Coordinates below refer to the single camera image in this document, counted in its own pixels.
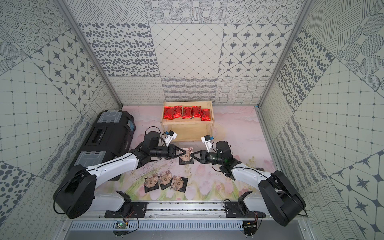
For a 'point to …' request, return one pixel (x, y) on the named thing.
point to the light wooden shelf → (190, 120)
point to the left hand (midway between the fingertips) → (185, 150)
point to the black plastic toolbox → (110, 136)
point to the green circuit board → (121, 224)
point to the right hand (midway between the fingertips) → (191, 156)
